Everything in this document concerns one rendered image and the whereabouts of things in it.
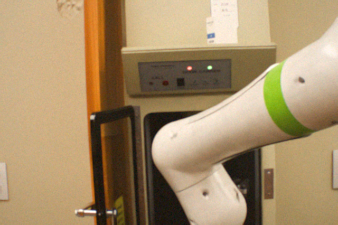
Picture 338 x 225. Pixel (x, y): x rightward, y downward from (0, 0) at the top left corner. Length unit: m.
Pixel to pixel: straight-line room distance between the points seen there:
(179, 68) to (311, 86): 0.58
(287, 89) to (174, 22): 0.62
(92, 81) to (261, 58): 0.35
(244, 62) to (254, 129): 0.43
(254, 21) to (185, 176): 0.46
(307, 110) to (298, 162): 1.06
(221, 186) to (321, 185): 0.82
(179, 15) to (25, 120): 0.68
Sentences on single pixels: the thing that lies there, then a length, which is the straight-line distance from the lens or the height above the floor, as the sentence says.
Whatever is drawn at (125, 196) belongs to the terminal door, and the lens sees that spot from 1.42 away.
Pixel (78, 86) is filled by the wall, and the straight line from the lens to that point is 1.98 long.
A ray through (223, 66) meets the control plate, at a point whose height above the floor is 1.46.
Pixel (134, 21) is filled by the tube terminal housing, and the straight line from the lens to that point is 1.53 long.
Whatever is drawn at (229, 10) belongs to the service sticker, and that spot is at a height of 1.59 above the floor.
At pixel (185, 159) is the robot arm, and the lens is 1.18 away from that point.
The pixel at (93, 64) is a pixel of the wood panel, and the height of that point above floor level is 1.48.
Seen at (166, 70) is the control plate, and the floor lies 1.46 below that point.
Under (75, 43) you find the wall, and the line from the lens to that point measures 1.98.
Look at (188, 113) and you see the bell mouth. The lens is 1.58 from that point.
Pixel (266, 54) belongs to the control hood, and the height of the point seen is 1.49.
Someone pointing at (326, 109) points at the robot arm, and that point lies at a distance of 0.91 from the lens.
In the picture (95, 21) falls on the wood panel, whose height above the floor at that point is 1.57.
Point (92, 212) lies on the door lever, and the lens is 1.28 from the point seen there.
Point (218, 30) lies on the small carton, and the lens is 1.44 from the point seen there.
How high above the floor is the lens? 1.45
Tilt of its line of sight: 3 degrees down
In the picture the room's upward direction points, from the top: 2 degrees counter-clockwise
